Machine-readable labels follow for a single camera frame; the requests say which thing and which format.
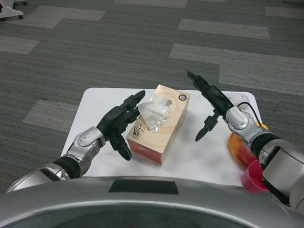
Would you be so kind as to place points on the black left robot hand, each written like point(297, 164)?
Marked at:
point(114, 121)

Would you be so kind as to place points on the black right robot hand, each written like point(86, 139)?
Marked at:
point(218, 99)

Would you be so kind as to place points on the peach cardboard tissue box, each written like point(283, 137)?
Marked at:
point(166, 133)

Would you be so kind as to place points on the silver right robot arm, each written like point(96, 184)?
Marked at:
point(240, 121)

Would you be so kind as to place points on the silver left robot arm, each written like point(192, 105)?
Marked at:
point(88, 140)

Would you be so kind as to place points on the white computer mouse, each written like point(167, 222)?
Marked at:
point(240, 97)

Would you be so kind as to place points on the orange round plate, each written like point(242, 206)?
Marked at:
point(235, 147)

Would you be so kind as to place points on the red apple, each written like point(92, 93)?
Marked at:
point(247, 154)

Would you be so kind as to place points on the pink plastic cup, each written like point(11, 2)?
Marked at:
point(251, 180)

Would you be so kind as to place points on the silver robot chest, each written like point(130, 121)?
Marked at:
point(71, 204)

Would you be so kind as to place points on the white wheeled furniture base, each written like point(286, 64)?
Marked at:
point(9, 12)
point(24, 2)

